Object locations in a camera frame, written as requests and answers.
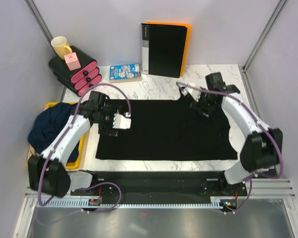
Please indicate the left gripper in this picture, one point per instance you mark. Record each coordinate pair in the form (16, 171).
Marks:
(103, 129)

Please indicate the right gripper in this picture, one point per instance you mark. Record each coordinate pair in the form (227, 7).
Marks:
(197, 106)

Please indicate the blue paperback book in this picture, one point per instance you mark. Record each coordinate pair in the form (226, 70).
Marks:
(125, 73)

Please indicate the black t-shirt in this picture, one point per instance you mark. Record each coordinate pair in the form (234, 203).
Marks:
(168, 130)

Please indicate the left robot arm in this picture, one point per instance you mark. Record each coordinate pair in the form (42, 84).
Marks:
(47, 172)

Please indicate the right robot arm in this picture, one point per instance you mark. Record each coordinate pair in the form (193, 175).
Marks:
(262, 148)

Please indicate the pink drawer unit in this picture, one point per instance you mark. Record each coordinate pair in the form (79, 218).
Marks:
(78, 80)

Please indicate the yellow plastic bin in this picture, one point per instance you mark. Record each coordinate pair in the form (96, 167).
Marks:
(74, 153)

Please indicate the navy blue t-shirt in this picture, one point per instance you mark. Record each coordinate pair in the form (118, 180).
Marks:
(48, 125)

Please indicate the pink cube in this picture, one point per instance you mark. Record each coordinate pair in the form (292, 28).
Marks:
(72, 61)

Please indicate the black and orange file folder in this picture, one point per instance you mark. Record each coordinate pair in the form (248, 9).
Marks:
(164, 48)

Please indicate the beige t-shirt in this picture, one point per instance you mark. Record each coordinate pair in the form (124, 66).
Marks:
(32, 152)

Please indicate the yellow mug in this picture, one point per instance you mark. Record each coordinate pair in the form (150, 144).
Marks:
(61, 46)

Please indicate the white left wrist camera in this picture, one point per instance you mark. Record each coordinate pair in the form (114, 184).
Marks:
(122, 121)

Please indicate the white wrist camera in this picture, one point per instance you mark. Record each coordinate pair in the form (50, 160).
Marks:
(189, 90)
(122, 121)

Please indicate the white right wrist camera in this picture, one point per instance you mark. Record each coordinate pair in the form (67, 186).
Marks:
(189, 90)

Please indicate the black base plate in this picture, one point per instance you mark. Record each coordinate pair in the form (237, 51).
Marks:
(177, 174)

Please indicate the grey cable duct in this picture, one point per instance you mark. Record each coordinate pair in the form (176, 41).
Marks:
(89, 203)

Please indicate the aluminium frame rail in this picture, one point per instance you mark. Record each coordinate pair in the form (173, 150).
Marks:
(207, 187)

